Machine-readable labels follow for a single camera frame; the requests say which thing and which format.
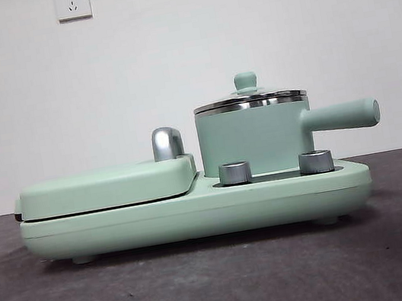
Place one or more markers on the mint green hinged griddle cover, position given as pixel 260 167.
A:
pixel 95 189

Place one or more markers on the white wall socket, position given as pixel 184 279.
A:
pixel 72 4

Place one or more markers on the mint green breakfast machine base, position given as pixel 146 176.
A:
pixel 196 213

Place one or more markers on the glass pot lid green knob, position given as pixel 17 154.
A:
pixel 246 81

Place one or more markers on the silver control knob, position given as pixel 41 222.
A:
pixel 235 173
pixel 315 161

